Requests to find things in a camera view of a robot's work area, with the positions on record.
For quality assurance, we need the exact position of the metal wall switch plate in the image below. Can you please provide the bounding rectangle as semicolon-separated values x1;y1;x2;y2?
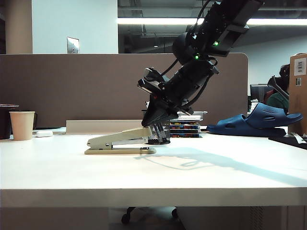
66;36;81;54

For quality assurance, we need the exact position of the white earbuds case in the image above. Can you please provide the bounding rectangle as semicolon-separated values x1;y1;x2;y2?
35;129;53;138

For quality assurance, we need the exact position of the beige paper cup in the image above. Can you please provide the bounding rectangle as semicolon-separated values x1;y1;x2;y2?
9;111;36;141

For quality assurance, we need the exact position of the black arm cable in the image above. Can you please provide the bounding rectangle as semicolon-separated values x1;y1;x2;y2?
195;0;214;27
180;71;213;116

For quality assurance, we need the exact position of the black computer monitor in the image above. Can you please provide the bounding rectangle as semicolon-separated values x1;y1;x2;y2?
249;83;274;105

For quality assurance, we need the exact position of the beige cable tray box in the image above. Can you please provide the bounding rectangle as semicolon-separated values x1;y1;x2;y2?
65;119;144;135

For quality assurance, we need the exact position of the white black pen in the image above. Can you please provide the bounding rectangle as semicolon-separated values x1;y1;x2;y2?
157;122;168;142
151;122;162;141

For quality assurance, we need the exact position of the colourful book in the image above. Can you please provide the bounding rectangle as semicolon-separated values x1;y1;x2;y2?
169;133;203;138
169;121;201;127
169;126;201;134

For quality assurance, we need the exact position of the blue slipper leaning tilted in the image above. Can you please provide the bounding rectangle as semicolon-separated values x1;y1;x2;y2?
245;103;304;130

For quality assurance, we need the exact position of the black mat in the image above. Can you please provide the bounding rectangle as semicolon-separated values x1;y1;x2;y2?
268;133;307;151

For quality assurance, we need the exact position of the black mesh pen holder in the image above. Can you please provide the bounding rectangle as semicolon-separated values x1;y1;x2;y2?
146;116;171;145

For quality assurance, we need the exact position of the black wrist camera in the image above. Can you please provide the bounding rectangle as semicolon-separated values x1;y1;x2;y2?
137;68;166;95

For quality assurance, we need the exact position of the beige desk stapler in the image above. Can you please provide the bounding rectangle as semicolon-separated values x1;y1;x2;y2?
84;126;157;156

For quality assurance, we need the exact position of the long ceiling light strip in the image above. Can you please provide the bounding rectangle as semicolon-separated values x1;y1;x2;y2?
117;17;307;26

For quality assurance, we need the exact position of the person in green top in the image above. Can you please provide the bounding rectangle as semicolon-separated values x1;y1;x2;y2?
266;64;290;113

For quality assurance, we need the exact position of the dark cylindrical container with lid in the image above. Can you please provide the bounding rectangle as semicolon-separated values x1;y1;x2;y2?
0;103;19;140

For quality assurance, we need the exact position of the grey metal lever handle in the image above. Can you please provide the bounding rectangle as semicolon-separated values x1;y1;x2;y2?
269;75;290;99

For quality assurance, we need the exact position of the brown cardboard box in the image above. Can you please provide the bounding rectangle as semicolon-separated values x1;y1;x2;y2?
287;53;307;136

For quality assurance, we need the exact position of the brown desk partition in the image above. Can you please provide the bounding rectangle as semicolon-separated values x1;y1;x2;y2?
0;52;249;134

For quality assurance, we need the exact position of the blue slipper lying flat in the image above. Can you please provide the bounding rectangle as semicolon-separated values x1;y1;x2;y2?
206;114;286;138

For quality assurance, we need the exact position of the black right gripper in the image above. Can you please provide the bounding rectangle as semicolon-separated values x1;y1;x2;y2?
141;58;220;127

